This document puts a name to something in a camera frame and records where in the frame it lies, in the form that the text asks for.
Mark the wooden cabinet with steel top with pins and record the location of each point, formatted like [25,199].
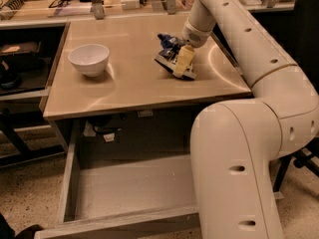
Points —
[133,80]

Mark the white ceramic bowl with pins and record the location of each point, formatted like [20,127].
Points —
[90,60]

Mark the black office chair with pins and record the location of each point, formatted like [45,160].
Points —
[305,51]

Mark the open grey wooden drawer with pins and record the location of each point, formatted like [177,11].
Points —
[163,176]

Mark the left dark side shelf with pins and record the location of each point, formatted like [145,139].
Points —
[29,57]

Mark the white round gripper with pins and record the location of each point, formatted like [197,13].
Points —
[196,36]

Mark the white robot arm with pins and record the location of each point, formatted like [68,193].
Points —
[252,110]

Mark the black soldering stand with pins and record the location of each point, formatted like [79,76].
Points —
[9,9]

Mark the blue chip bag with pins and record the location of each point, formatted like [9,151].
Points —
[168,55]

